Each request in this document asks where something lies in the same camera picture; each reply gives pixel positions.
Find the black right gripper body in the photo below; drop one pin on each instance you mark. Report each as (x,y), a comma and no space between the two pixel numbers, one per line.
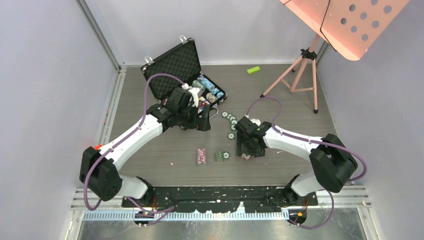
(248,147)

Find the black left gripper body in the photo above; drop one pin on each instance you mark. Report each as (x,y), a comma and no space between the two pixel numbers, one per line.
(188,117)

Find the green block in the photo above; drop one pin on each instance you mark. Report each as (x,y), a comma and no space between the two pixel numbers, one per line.
(253,70)

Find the purple white chip roll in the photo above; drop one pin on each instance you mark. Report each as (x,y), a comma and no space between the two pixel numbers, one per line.
(201,156)

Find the blue chip row in case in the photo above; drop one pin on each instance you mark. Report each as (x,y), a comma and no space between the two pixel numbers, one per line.
(210,86)

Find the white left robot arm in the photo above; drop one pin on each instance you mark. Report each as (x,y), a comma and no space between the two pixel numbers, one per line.
(99,171)

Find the green 20 chip lone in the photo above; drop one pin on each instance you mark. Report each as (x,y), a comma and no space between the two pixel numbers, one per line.
(231,136)

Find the green 20 chip beside stack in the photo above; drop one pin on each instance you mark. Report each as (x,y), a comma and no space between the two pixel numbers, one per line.
(226,155)

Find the pink tripod stand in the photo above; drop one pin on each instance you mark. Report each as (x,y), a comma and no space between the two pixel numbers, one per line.
(307,55)

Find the grey chip row in case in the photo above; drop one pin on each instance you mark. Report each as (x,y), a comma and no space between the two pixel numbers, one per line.
(211,97)

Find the orange clip on rail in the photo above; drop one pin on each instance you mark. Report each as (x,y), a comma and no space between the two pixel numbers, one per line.
(98,146)

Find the black poker set case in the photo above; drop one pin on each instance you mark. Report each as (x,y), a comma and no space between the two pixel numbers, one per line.
(181,61)

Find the green chip row in case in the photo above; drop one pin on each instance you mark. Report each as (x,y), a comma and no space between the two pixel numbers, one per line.
(197,84)

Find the green chip stack lying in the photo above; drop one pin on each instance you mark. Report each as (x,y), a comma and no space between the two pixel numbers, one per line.
(219,156)

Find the pink perforated panel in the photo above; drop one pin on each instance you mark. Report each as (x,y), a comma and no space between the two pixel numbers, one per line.
(349,26)

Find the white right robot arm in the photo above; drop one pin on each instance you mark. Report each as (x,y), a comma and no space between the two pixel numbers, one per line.
(332,164)

